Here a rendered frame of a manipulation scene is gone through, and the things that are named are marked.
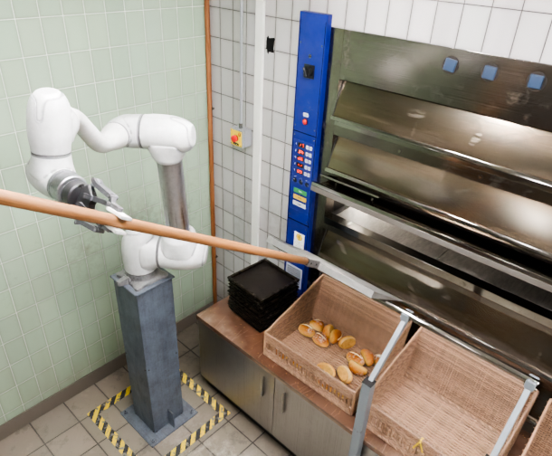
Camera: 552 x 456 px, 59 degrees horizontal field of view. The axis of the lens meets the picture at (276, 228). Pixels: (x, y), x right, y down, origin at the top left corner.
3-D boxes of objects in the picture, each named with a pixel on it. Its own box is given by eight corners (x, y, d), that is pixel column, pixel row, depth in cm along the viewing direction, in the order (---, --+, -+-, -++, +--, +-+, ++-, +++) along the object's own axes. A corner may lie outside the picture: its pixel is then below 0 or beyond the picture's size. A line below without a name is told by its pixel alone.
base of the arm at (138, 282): (108, 279, 230) (106, 269, 227) (147, 261, 244) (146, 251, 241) (129, 296, 219) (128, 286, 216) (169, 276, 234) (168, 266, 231)
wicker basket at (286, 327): (318, 309, 281) (322, 271, 267) (404, 360, 250) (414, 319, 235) (261, 354, 249) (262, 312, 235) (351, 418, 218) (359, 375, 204)
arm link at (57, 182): (72, 204, 136) (83, 212, 132) (42, 197, 128) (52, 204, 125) (84, 174, 135) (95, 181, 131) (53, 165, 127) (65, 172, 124)
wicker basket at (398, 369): (410, 364, 248) (421, 323, 233) (522, 432, 215) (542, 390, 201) (355, 421, 217) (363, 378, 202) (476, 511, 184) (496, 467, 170)
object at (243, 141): (239, 140, 279) (239, 124, 274) (251, 146, 274) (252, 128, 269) (229, 144, 275) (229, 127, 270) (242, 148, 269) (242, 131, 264)
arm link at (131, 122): (99, 117, 175) (136, 118, 175) (117, 107, 192) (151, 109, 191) (102, 151, 181) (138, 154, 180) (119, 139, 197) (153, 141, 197)
